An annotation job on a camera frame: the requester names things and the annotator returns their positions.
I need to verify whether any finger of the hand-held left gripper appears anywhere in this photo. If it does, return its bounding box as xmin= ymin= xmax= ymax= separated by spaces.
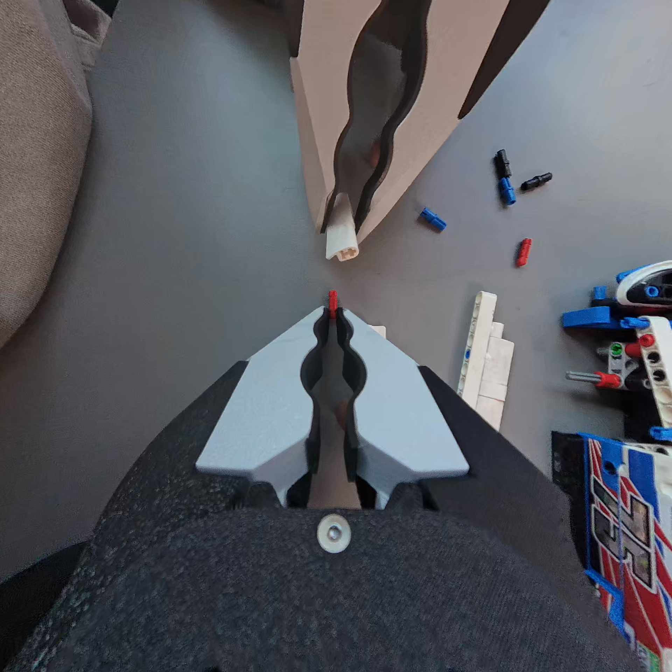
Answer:
xmin=290 ymin=0 xmax=387 ymax=233
xmin=356 ymin=0 xmax=513 ymax=241

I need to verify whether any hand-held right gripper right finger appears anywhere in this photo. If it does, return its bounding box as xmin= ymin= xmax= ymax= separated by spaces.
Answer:
xmin=338 ymin=306 xmax=470 ymax=511

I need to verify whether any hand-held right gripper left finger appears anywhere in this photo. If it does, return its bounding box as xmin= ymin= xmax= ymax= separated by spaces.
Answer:
xmin=195 ymin=306 xmax=333 ymax=509

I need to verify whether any white beam and panel assembly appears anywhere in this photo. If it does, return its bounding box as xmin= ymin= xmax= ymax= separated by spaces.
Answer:
xmin=457 ymin=291 xmax=516 ymax=432

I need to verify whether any white curved panel brick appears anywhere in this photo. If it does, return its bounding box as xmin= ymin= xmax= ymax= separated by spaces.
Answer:
xmin=324 ymin=191 xmax=360 ymax=261

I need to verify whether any grey desk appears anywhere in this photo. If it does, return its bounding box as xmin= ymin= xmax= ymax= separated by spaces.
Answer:
xmin=0 ymin=0 xmax=672 ymax=583

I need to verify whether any toy brick race car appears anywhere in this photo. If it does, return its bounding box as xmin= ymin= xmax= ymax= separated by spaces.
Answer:
xmin=551 ymin=260 xmax=672 ymax=672

